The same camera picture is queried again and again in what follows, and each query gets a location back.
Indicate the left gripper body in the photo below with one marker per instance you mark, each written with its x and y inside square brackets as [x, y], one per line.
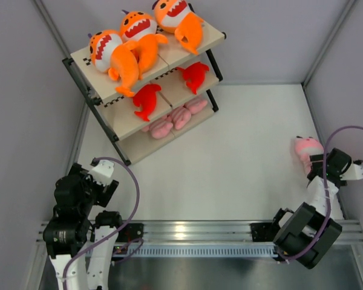
[101, 198]

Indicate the pink striped plush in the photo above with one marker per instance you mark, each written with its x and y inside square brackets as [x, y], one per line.
[305, 148]
[179, 117]
[159, 128]
[196, 105]

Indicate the large red shark plush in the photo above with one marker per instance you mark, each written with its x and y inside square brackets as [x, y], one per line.
[146, 100]

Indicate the orange shark plush face down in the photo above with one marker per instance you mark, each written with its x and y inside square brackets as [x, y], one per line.
[114, 57]

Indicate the small red shark plush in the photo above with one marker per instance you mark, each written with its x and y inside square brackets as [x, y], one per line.
[194, 75]

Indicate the orange shark plush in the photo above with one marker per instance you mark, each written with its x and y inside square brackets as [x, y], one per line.
[142, 28]

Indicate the orange shark plush facing up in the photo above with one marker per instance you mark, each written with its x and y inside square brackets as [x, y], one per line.
[176, 17]

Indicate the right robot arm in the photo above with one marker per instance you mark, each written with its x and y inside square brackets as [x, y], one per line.
[306, 234]

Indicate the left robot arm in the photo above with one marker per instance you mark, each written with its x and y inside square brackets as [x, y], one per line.
[80, 251]

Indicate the beige three-tier shelf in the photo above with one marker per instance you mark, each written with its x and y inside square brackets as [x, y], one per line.
[150, 80]

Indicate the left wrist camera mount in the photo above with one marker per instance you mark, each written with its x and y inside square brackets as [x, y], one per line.
[102, 173]

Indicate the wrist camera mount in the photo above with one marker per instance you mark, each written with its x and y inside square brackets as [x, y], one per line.
[353, 173]
[102, 173]

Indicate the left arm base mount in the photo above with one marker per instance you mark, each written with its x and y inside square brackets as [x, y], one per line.
[130, 232]

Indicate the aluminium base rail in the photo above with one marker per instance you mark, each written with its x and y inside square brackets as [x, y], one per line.
[202, 238]

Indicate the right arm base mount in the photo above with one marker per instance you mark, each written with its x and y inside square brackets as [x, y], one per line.
[264, 231]

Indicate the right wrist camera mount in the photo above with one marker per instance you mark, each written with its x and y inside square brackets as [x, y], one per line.
[353, 173]

